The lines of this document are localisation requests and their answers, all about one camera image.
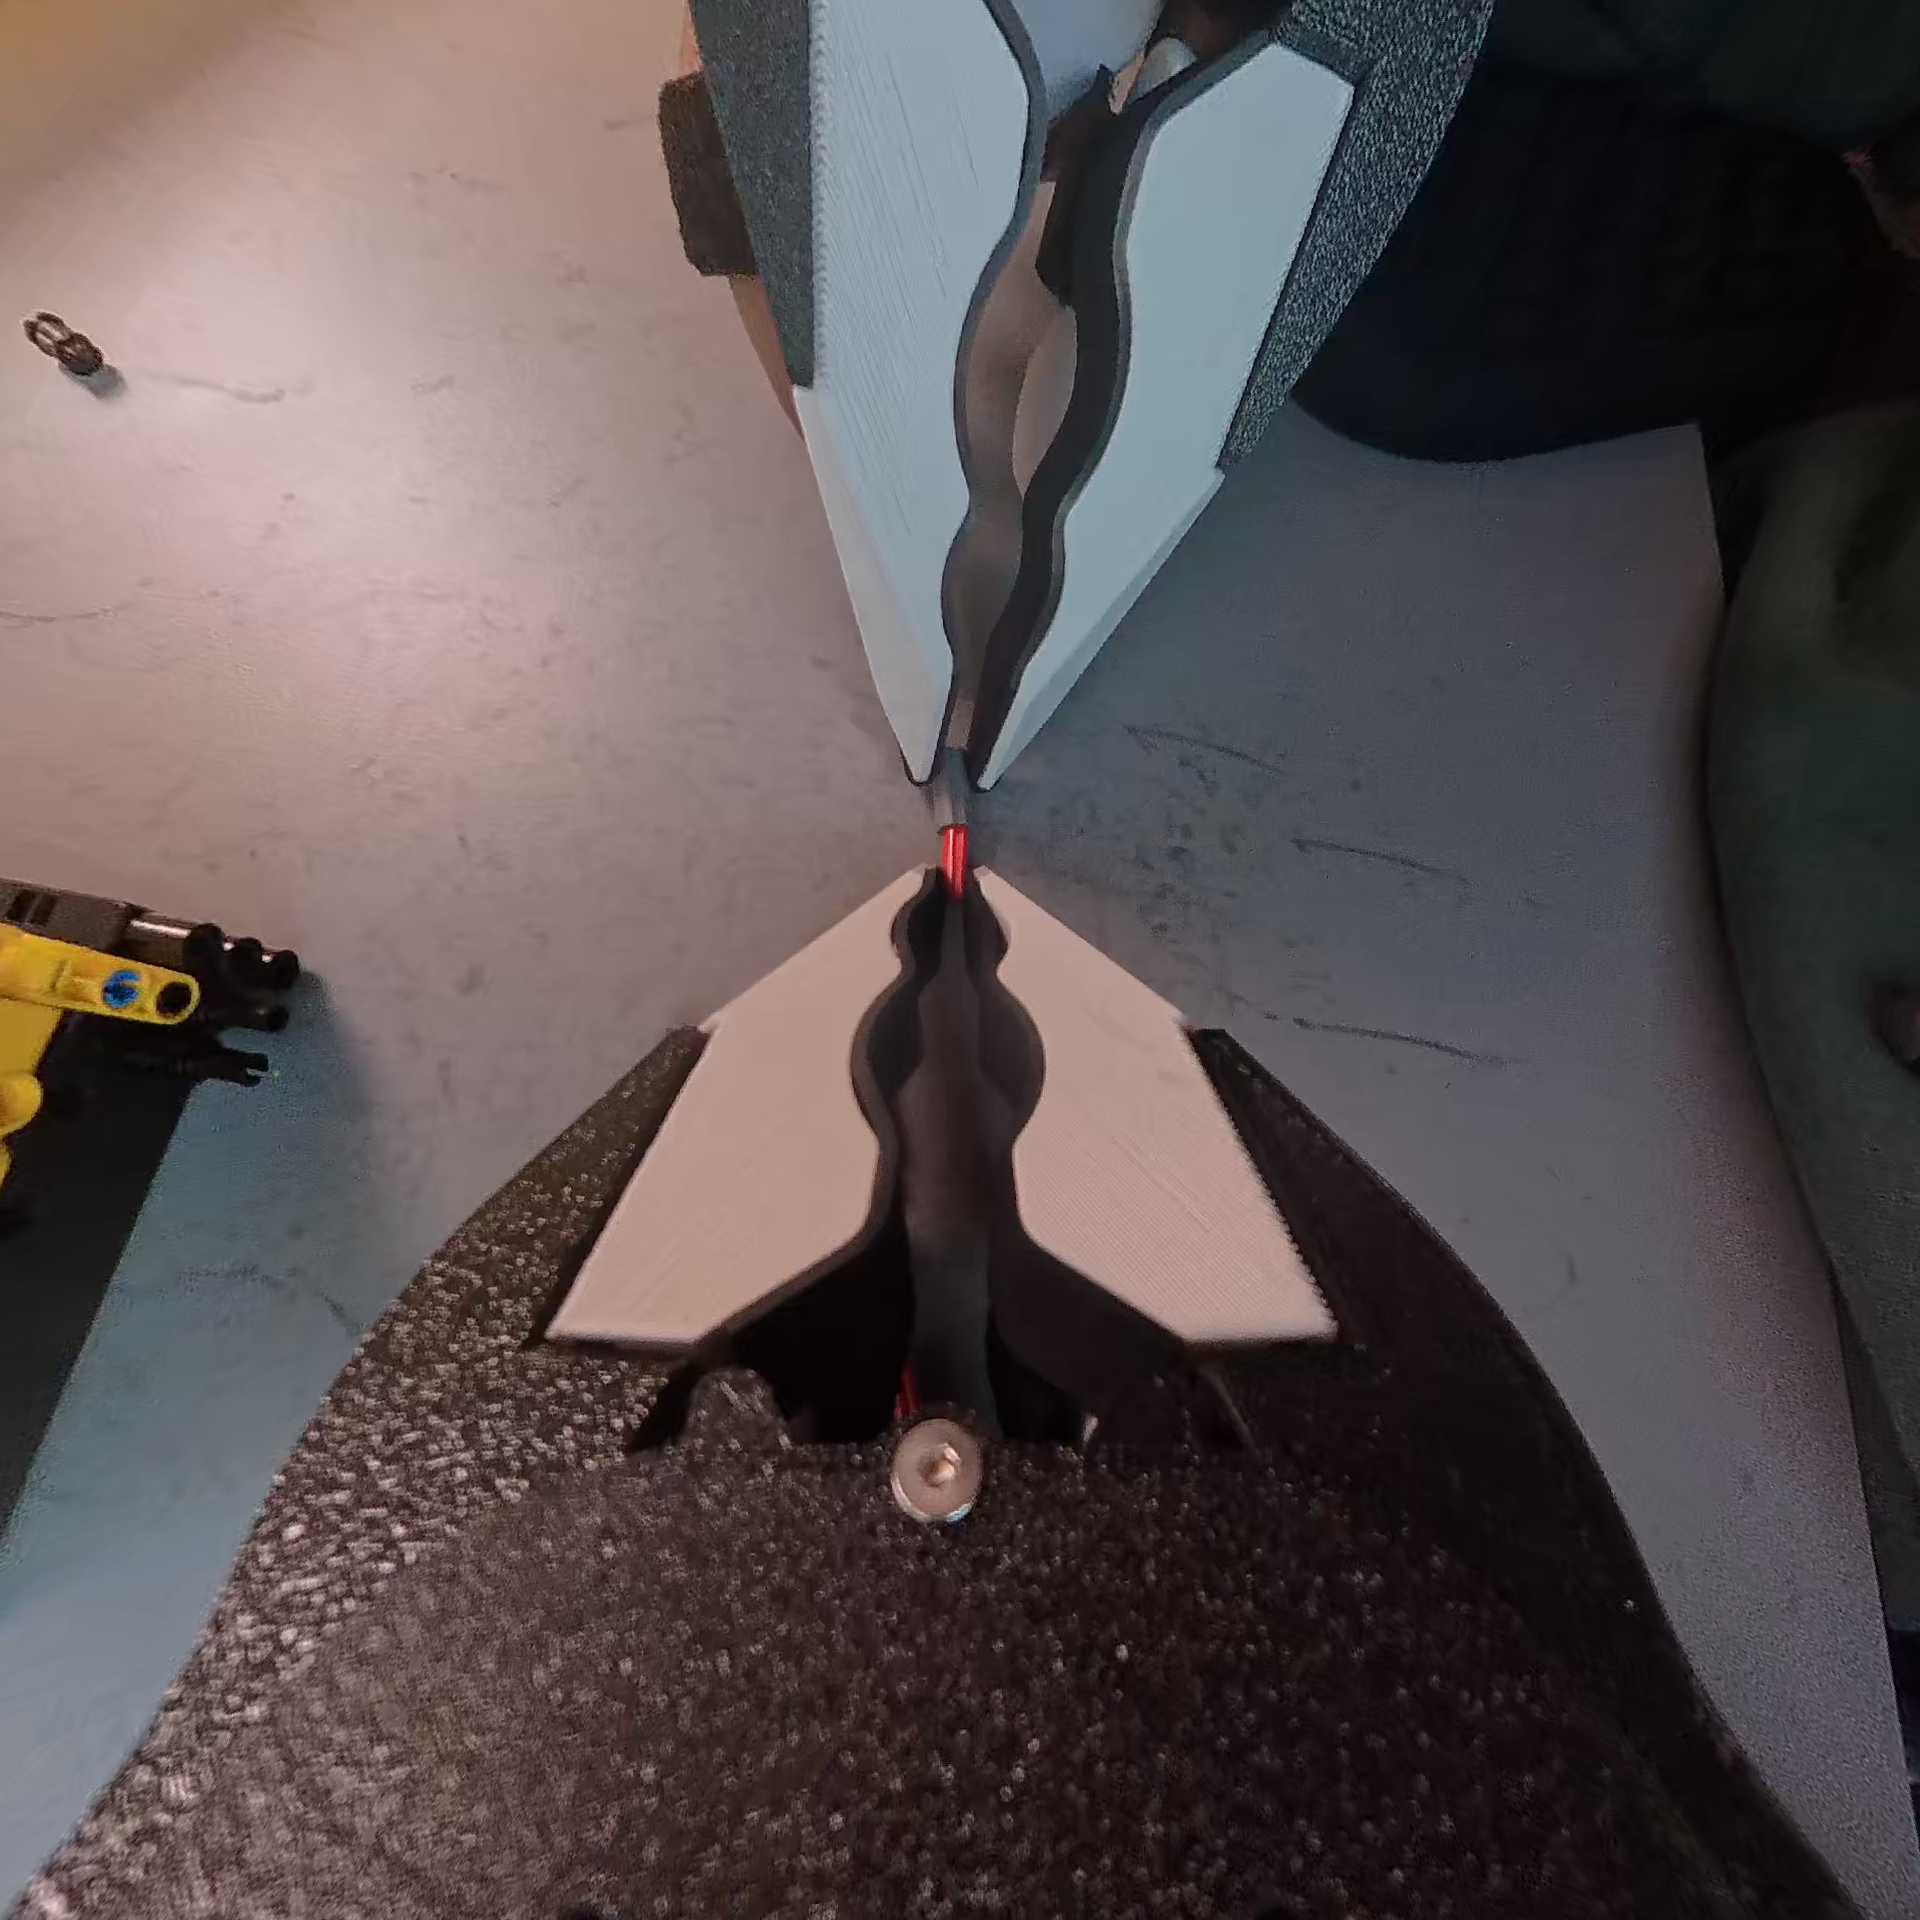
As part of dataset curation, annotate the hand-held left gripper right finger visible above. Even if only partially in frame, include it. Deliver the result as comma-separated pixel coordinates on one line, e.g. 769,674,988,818
960,864,1340,1444

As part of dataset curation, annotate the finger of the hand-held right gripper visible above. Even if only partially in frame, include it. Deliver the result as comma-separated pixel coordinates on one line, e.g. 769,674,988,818
790,0,1046,789
969,34,1360,792

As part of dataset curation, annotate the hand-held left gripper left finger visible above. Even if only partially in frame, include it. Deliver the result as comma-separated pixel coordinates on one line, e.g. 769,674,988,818
546,866,941,1447

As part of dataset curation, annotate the yellow lego vehicle model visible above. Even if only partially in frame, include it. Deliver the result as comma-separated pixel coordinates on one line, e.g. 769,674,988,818
0,878,301,1524

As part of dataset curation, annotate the person's right hand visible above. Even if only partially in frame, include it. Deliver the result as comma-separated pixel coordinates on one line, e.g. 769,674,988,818
727,270,799,432

